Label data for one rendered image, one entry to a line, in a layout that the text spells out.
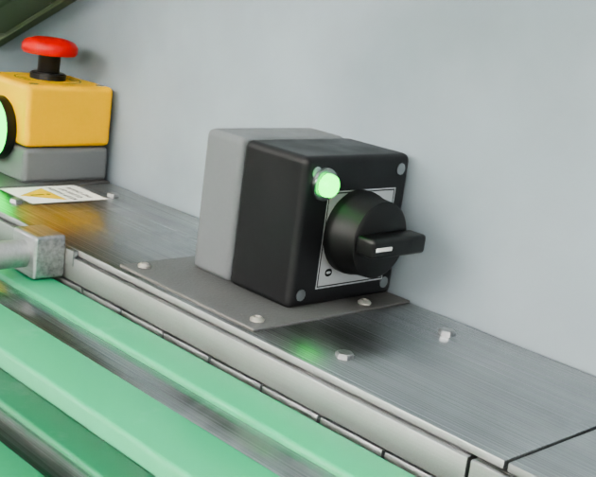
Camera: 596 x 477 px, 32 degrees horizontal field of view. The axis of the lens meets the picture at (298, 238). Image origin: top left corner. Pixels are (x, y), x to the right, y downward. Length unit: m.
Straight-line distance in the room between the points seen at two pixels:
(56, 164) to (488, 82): 0.34
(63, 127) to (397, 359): 0.36
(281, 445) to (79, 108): 0.40
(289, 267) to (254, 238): 0.03
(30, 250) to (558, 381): 0.29
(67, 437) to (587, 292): 0.28
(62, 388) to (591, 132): 0.27
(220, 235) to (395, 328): 0.11
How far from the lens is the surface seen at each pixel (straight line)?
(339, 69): 0.62
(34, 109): 0.75
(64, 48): 0.78
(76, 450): 0.58
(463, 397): 0.46
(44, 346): 0.51
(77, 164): 0.78
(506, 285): 0.55
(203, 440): 0.43
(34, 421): 0.61
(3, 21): 0.88
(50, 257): 0.61
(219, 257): 0.57
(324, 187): 0.52
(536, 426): 0.45
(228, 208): 0.56
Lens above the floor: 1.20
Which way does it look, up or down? 44 degrees down
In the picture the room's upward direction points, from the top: 96 degrees counter-clockwise
